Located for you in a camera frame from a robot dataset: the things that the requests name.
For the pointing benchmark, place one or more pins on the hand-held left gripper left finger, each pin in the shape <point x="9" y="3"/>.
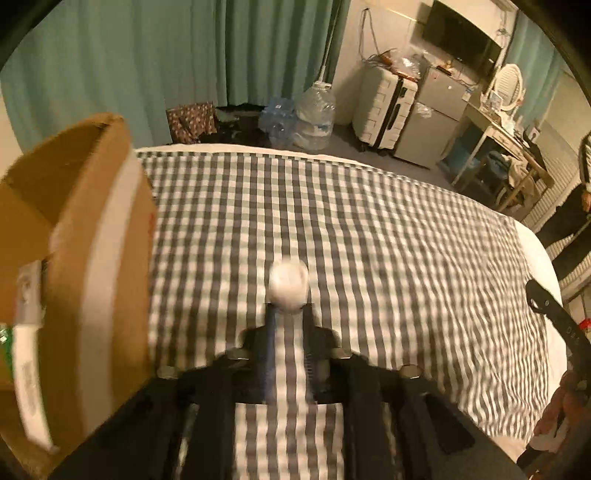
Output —
<point x="269" y="350"/>

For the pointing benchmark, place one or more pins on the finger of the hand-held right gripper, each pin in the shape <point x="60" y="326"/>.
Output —
<point x="551" y="311"/>

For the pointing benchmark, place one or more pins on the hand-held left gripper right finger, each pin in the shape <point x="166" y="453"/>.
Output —
<point x="307" y="350"/>

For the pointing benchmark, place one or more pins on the white tissue wad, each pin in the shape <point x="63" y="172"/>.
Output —
<point x="288" y="286"/>

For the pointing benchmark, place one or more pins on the brown cardboard box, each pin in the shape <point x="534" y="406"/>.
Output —
<point x="106" y="230"/>

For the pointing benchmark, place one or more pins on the person's right hand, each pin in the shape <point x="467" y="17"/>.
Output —
<point x="561" y="410"/>

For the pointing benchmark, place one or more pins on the white mattress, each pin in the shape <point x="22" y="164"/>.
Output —
<point x="547" y="277"/>

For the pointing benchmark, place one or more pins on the grey white checked blanket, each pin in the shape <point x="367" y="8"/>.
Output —
<point x="369" y="258"/>

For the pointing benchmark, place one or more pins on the white dressing desk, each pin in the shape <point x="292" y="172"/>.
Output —
<point x="494" y="134"/>

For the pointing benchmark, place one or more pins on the grey mini fridge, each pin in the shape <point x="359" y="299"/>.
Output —
<point x="431" y="120"/>

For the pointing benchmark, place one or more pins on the dark clothes pile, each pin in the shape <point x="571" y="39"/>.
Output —
<point x="240" y="124"/>

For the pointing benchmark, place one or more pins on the crushed blue plastic bottle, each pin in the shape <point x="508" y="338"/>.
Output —
<point x="279" y="122"/>

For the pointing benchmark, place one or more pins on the white oval mirror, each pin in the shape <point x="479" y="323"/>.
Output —
<point x="508" y="85"/>

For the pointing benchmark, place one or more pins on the large clear water jug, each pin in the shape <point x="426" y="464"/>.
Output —
<point x="316" y="115"/>

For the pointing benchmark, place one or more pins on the brown patterned bag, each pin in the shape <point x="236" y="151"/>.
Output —
<point x="191" y="122"/>

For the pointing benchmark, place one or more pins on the teal curtain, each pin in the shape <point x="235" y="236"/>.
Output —
<point x="161" y="60"/>
<point x="549" y="60"/>

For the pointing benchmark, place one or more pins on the white suitcase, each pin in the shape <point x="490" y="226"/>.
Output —
<point x="383" y="108"/>

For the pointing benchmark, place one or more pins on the black television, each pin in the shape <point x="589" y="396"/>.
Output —
<point x="461" y="32"/>

